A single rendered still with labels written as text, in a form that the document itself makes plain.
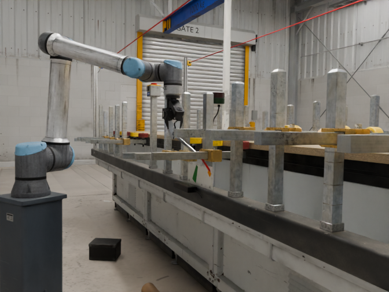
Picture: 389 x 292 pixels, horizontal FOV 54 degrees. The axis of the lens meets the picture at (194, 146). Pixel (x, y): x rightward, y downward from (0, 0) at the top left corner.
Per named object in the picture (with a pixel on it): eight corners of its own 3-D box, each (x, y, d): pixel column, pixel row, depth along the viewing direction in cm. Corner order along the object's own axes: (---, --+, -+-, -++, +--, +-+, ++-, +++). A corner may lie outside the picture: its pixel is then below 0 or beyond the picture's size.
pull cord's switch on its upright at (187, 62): (185, 148, 462) (187, 56, 456) (180, 147, 476) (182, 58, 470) (191, 148, 466) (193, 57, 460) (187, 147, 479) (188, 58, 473)
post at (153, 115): (150, 168, 235) (151, 95, 233) (148, 168, 240) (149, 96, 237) (157, 168, 237) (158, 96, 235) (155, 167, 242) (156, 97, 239)
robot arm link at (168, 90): (184, 86, 182) (166, 84, 178) (184, 95, 182) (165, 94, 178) (178, 87, 190) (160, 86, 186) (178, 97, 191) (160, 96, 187)
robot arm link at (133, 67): (28, 25, 190) (143, 56, 168) (46, 30, 202) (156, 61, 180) (24, 47, 192) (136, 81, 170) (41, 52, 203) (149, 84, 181)
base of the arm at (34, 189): (24, 200, 183) (24, 179, 183) (3, 195, 194) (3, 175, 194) (58, 194, 199) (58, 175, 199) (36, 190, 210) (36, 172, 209)
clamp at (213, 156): (211, 161, 159) (211, 150, 159) (197, 159, 172) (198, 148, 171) (223, 161, 162) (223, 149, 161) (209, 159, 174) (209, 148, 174)
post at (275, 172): (273, 219, 122) (277, 68, 119) (267, 216, 125) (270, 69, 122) (282, 218, 123) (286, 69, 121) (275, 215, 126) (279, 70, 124)
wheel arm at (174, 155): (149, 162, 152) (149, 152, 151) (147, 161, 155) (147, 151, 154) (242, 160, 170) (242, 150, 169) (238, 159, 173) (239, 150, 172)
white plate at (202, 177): (211, 190, 159) (212, 167, 158) (187, 182, 183) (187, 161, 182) (212, 190, 159) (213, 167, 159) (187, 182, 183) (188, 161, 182)
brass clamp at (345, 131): (353, 149, 90) (353, 128, 90) (313, 146, 103) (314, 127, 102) (371, 149, 93) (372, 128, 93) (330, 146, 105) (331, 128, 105)
